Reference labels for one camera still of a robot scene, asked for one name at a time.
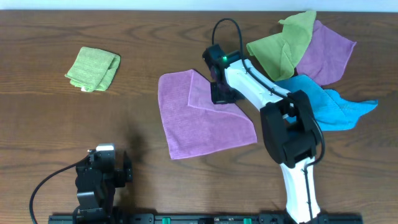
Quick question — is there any purple cloth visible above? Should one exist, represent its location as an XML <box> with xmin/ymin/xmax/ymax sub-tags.
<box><xmin>158</xmin><ymin>70</ymin><xmax>257</xmax><ymax>159</ymax></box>
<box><xmin>296</xmin><ymin>20</ymin><xmax>356</xmax><ymax>86</ymax></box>

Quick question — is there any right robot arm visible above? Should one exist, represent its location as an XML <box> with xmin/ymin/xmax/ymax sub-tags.
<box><xmin>202</xmin><ymin>49</ymin><xmax>325</xmax><ymax>223</ymax></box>

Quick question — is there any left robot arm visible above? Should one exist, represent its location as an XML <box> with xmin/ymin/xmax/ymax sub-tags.
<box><xmin>75</xmin><ymin>149</ymin><xmax>132</xmax><ymax>222</ymax></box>

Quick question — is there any crumpled green cloth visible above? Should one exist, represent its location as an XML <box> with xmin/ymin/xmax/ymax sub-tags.
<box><xmin>246</xmin><ymin>11</ymin><xmax>317</xmax><ymax>81</ymax></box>

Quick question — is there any folded green cloth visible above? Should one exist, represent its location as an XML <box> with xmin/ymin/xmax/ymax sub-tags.
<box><xmin>65</xmin><ymin>47</ymin><xmax>121</xmax><ymax>92</ymax></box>

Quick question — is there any purple cloth under pile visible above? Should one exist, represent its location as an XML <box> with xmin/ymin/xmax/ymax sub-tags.
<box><xmin>296</xmin><ymin>20</ymin><xmax>356</xmax><ymax>86</ymax></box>

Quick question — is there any blue cloth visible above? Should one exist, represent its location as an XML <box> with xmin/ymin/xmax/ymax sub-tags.
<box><xmin>275</xmin><ymin>75</ymin><xmax>378</xmax><ymax>131</ymax></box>

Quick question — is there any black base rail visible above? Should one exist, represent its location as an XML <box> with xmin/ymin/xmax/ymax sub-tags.
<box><xmin>48</xmin><ymin>207</ymin><xmax>364</xmax><ymax>224</ymax></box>

